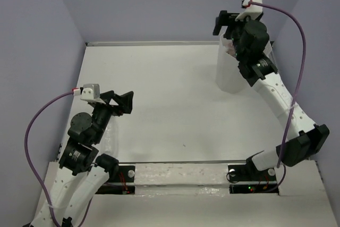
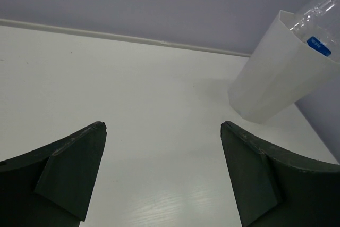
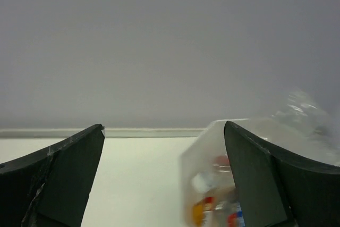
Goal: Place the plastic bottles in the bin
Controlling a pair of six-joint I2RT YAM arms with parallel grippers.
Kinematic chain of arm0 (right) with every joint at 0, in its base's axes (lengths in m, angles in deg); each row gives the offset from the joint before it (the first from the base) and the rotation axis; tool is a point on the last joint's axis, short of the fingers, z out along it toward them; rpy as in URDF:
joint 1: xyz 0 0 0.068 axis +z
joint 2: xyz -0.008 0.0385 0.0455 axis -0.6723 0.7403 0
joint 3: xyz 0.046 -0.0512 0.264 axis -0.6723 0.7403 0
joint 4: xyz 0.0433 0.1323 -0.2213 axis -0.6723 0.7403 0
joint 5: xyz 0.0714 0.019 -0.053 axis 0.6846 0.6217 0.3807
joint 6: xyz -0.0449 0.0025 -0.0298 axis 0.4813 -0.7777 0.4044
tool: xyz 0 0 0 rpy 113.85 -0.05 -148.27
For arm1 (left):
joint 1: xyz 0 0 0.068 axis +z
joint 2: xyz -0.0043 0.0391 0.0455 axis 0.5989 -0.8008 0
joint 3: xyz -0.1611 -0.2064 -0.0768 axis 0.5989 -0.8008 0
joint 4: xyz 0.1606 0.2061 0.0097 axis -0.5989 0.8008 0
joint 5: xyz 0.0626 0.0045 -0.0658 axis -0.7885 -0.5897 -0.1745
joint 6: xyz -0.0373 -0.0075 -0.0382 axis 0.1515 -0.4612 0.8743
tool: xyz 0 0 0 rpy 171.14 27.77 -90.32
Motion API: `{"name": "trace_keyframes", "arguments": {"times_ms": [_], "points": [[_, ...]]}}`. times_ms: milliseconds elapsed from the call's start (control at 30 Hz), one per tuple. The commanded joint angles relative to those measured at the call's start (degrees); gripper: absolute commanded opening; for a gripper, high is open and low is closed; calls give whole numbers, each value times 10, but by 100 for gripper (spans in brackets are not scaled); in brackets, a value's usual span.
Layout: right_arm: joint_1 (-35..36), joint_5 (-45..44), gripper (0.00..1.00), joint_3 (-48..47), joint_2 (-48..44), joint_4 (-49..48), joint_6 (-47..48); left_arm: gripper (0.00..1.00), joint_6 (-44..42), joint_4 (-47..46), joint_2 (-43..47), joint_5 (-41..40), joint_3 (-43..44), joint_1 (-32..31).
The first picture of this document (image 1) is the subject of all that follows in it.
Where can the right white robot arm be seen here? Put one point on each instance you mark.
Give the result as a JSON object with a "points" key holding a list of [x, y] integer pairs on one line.
{"points": [[304, 138]]}

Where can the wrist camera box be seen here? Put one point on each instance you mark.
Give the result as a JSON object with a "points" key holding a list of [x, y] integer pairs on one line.
{"points": [[253, 11], [90, 92]]}

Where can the white octagonal plastic bin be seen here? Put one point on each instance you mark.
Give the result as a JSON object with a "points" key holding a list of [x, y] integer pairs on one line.
{"points": [[228, 77]]}

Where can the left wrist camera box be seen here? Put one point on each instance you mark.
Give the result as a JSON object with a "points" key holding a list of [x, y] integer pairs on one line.
{"points": [[90, 92]]}

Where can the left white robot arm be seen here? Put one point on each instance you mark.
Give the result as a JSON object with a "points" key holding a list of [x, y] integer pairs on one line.
{"points": [[81, 170]]}

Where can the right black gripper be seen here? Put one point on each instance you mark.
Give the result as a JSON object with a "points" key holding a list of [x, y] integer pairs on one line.
{"points": [[224, 19]]}

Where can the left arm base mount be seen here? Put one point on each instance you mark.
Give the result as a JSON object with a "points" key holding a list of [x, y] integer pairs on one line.
{"points": [[122, 183]]}

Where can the clear plastic bag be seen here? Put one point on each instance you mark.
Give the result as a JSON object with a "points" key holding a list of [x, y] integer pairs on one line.
{"points": [[109, 144]]}

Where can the clear bottle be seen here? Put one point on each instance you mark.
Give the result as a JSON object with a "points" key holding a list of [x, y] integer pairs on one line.
{"points": [[229, 47]]}

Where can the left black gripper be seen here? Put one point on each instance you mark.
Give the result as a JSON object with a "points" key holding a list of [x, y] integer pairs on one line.
{"points": [[126, 102]]}

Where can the metal rail front edge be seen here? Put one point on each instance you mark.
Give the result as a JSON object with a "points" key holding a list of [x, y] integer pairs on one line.
{"points": [[239, 161]]}

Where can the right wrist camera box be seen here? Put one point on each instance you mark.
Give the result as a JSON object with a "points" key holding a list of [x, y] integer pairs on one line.
{"points": [[253, 11]]}

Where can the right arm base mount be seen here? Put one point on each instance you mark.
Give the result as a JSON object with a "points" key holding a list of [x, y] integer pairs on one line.
{"points": [[241, 182]]}

